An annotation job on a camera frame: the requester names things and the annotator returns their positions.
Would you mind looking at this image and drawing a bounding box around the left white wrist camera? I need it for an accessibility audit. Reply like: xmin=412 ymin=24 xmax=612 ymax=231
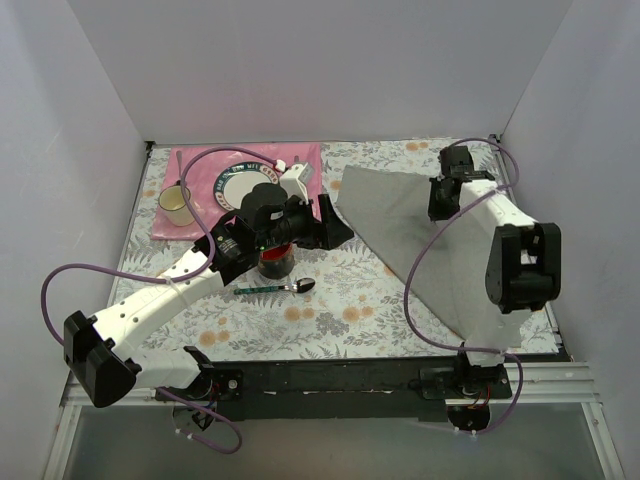
xmin=279 ymin=162 xmax=315 ymax=204

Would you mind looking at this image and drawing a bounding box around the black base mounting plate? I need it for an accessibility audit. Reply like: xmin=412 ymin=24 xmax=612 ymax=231
xmin=168 ymin=356 xmax=512 ymax=422

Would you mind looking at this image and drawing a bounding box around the floral tablecloth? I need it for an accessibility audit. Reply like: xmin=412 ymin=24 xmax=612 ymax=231
xmin=121 ymin=137 xmax=560 ymax=361

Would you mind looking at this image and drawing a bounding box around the spoon with green handle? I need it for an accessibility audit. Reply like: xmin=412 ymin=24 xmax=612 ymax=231
xmin=233 ymin=277 xmax=316 ymax=295

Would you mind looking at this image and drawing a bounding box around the silver spoon on placemat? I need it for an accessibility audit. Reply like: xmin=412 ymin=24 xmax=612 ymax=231
xmin=175 ymin=150 xmax=183 ymax=186

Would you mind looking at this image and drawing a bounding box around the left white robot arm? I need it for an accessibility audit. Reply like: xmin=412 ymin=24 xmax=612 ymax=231
xmin=63 ymin=183 xmax=354 ymax=408

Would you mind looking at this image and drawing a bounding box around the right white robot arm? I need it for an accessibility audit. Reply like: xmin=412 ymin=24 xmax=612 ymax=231
xmin=423 ymin=144 xmax=561 ymax=399

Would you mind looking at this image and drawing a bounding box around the grey cloth napkin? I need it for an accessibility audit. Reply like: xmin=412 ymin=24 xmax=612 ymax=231
xmin=336 ymin=165 xmax=522 ymax=349

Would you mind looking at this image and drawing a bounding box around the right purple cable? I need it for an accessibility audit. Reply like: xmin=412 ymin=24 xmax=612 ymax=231
xmin=403 ymin=137 xmax=525 ymax=437

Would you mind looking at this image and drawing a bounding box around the cream enamel mug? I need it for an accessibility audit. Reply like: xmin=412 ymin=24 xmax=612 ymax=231
xmin=158 ymin=185 xmax=194 ymax=227

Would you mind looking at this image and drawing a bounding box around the white plate patterned rim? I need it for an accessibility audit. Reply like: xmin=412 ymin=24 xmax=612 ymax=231
xmin=213 ymin=161 xmax=278 ymax=211

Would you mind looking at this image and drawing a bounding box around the pink placemat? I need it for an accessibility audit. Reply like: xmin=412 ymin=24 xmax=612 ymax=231
xmin=151 ymin=143 xmax=323 ymax=240

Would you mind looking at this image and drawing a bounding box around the dark jar red lid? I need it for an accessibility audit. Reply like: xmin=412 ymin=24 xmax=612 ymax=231
xmin=257 ymin=244 xmax=295 ymax=280

